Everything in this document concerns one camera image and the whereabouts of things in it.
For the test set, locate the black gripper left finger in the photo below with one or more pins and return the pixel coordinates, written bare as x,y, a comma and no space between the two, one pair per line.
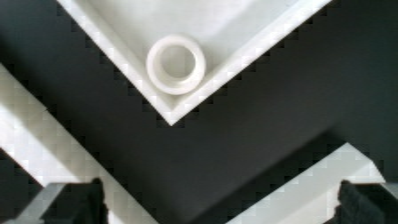
67,204

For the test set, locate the white U-shaped obstacle fence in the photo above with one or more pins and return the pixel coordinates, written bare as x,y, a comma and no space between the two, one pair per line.
57,162

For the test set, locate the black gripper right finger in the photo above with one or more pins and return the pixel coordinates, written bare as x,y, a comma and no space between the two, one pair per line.
368,203

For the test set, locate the white square table top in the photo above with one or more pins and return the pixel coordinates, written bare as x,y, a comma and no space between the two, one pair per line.
183,42

